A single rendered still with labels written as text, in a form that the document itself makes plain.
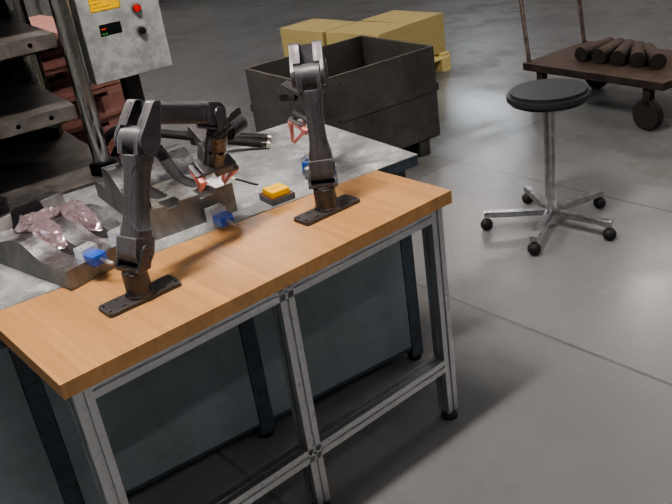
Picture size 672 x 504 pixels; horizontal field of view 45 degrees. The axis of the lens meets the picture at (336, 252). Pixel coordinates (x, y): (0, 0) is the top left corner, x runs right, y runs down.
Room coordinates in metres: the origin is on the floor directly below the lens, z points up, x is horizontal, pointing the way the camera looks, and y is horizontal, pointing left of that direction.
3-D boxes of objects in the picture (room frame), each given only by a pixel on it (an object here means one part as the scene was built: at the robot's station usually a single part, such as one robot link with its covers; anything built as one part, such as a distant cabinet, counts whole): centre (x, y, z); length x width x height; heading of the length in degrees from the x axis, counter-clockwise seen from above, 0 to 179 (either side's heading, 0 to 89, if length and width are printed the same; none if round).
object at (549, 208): (3.42, -1.04, 0.33); 0.62 x 0.60 x 0.66; 131
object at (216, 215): (2.11, 0.29, 0.83); 0.13 x 0.05 x 0.05; 36
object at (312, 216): (2.13, 0.01, 0.84); 0.20 x 0.07 x 0.08; 127
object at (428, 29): (6.82, -0.47, 0.23); 1.22 x 0.84 x 0.45; 37
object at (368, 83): (4.78, -0.18, 0.32); 0.92 x 0.76 x 0.64; 125
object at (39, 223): (2.13, 0.76, 0.90); 0.26 x 0.18 x 0.08; 47
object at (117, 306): (1.77, 0.49, 0.84); 0.20 x 0.07 x 0.08; 127
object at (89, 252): (1.91, 0.60, 0.86); 0.13 x 0.05 x 0.05; 47
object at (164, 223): (2.38, 0.51, 0.87); 0.50 x 0.26 x 0.14; 30
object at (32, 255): (2.13, 0.77, 0.86); 0.50 x 0.26 x 0.11; 47
